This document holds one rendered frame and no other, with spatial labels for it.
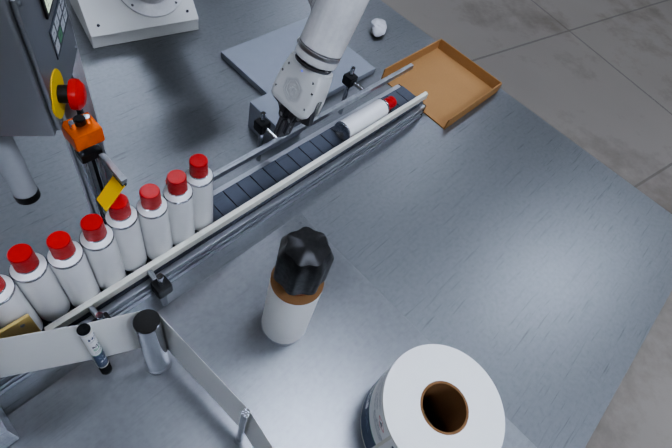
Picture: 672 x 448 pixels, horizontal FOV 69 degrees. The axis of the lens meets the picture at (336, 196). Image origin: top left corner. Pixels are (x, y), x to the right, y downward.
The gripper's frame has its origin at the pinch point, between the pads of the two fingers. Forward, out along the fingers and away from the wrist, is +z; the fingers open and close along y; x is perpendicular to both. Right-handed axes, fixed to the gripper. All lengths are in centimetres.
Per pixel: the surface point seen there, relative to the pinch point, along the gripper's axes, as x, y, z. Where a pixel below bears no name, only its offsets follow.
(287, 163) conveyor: 11.5, -2.3, 14.8
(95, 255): -38.4, 2.4, 18.1
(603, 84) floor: 303, 19, 1
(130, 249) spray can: -31.0, 1.6, 21.2
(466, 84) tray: 81, 3, -6
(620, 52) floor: 350, 9, -17
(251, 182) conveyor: 1.5, -2.8, 18.5
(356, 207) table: 20.8, 15.4, 16.8
